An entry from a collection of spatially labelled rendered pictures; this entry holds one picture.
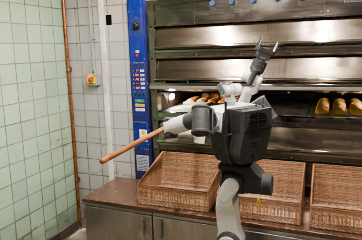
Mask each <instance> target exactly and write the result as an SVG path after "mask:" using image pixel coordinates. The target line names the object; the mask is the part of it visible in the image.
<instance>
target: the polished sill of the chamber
mask: <svg viewBox="0 0 362 240"><path fill-rule="evenodd" d="M187 113H188V112H173V111H160V112H158V117H178V116H180V115H183V114H187ZM272 122H286V123H310V124H335V125H360V126H362V118H334V117H304V116H277V118H276V119H275V120H273V121H272Z"/></svg>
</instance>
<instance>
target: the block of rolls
mask: <svg viewBox="0 0 362 240"><path fill-rule="evenodd" d="M329 106H330V100H329V99H328V98H320V99H319V101H318V103H317V106H316V109H315V113H316V114H318V115H327V114H328V113H329ZM349 106H350V112H351V115H354V116H362V102H361V101H360V100H359V99H357V98H353V99H350V100H349ZM332 107H333V112H332V114H333V115H340V116H342V115H346V114H347V110H346V102H345V100H344V99H342V98H337V99H335V100H334V102H333V106H332Z"/></svg>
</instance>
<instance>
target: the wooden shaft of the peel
mask: <svg viewBox="0 0 362 240"><path fill-rule="evenodd" d="M163 131H164V126H163V127H161V128H159V129H157V130H155V131H153V132H151V133H149V134H147V135H145V136H143V137H141V138H140V139H138V140H136V141H134V142H132V143H130V144H128V145H126V146H124V147H122V148H120V149H118V150H116V151H114V152H112V153H110V154H108V155H106V156H104V157H102V158H101V159H100V160H99V162H100V164H104V163H106V162H108V161H110V160H112V159H114V158H115V157H117V156H119V155H121V154H123V153H125V152H127V151H128V150H130V149H132V148H133V147H135V146H137V145H139V144H141V143H143V142H145V141H146V140H148V139H150V138H152V137H154V136H156V135H158V134H159V133H161V132H163Z"/></svg>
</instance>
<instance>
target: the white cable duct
mask: <svg viewBox="0 0 362 240"><path fill-rule="evenodd" d="M98 12H99V29H100V46H101V62H102V79H103V96H104V106H105V123H106V140H107V155H108V154H110V153H112V152H113V148H112V130H111V120H110V103H109V85H108V67H107V50H106V33H105V15H104V5H103V0H98ZM108 174H109V182H110V181H111V180H113V179H114V165H113V159H112V160H110V161H108Z"/></svg>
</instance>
